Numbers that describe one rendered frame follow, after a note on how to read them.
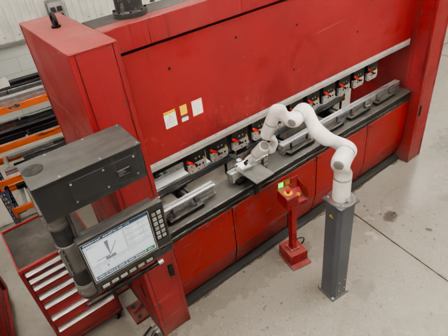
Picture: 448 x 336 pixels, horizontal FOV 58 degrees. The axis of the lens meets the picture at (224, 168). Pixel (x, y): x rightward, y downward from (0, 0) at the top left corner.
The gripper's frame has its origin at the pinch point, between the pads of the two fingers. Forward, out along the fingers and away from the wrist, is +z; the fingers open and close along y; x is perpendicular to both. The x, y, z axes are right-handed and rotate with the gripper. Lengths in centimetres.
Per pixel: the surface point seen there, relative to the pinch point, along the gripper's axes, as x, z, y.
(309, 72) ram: -35, -33, -73
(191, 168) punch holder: -15, -9, 48
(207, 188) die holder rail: 1.0, 11.8, 35.9
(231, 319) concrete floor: 97, 58, 60
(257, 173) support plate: 11.7, -1.3, -0.4
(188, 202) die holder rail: 3, 14, 54
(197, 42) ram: -69, -74, 27
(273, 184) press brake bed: 24.0, 20.7, -20.5
